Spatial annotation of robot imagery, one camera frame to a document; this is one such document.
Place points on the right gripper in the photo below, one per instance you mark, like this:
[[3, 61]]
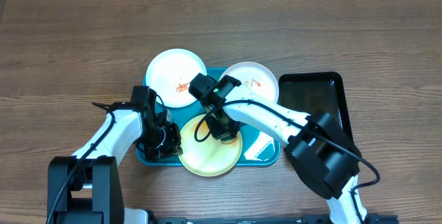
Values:
[[221, 132]]

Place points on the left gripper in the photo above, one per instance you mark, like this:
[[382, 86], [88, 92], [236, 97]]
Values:
[[171, 148]]

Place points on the white plate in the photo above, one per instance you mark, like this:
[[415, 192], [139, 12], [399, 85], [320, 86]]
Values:
[[257, 77], [169, 74]]

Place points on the yellow plate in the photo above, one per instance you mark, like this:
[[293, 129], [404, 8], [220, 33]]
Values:
[[211, 157]]

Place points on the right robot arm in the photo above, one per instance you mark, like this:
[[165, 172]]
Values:
[[320, 151]]

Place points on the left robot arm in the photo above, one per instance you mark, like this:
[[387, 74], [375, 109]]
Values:
[[85, 187]]

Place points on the teal plastic tray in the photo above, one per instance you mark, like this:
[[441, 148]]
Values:
[[258, 148]]

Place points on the black plastic tray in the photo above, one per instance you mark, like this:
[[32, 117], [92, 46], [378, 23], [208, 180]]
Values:
[[311, 92]]

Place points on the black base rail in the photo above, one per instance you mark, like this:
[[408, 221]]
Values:
[[305, 219]]

